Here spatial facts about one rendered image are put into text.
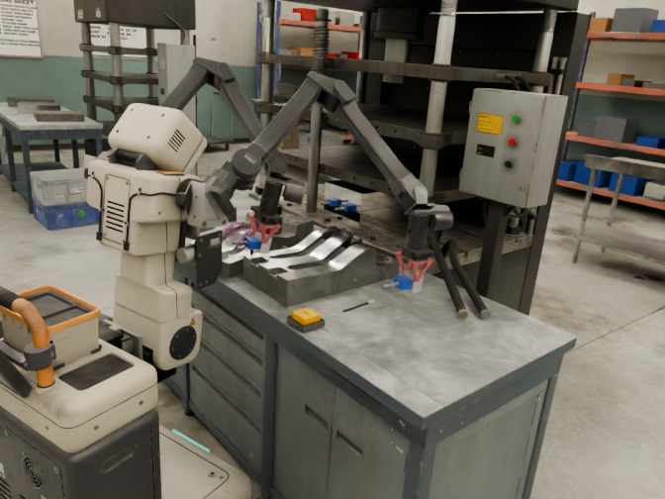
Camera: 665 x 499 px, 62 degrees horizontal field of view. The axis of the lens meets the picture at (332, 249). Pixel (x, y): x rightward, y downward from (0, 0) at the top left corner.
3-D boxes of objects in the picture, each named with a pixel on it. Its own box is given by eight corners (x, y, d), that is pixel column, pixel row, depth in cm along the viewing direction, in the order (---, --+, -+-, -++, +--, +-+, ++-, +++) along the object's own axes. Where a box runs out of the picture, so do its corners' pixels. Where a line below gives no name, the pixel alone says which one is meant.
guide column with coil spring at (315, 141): (306, 274, 293) (322, 7, 251) (300, 271, 297) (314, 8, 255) (315, 272, 297) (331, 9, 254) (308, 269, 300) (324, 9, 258)
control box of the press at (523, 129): (473, 455, 234) (540, 95, 186) (419, 418, 256) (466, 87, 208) (504, 436, 248) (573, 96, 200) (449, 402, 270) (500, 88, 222)
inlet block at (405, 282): (386, 298, 160) (389, 280, 158) (376, 291, 164) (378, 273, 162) (421, 292, 167) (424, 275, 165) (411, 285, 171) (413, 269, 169)
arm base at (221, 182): (184, 184, 143) (219, 192, 137) (203, 162, 146) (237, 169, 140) (200, 206, 149) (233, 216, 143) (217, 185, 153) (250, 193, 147)
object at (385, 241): (419, 277, 224) (421, 260, 222) (247, 202, 317) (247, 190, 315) (531, 246, 277) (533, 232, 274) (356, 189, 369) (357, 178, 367)
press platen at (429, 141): (433, 186, 212) (440, 136, 205) (252, 136, 304) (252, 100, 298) (548, 170, 263) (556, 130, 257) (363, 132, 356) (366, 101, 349)
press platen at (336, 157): (427, 245, 219) (432, 201, 214) (251, 178, 311) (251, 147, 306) (538, 218, 271) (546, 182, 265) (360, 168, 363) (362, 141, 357)
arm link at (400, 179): (319, 105, 170) (330, 84, 160) (332, 98, 172) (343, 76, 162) (406, 216, 165) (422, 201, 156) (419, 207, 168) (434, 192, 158)
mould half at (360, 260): (286, 307, 173) (288, 266, 168) (242, 279, 191) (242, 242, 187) (398, 276, 204) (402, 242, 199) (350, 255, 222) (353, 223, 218)
